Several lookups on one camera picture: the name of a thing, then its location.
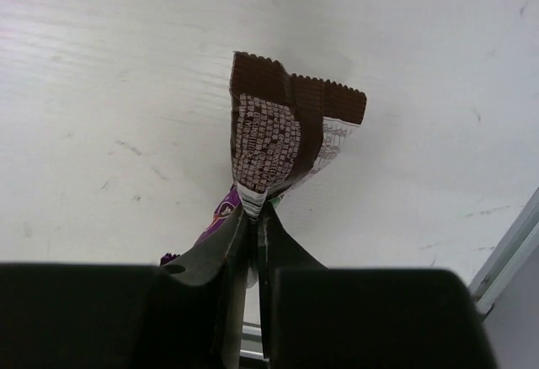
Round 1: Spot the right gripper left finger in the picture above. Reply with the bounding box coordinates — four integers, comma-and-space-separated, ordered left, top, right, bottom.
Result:
1, 210, 248, 368

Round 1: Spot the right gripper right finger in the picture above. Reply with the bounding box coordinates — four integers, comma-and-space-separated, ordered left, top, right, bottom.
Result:
257, 206, 497, 368

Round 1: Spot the brown chocolate wrapper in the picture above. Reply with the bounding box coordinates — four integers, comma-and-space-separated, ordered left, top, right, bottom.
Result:
159, 51, 368, 267

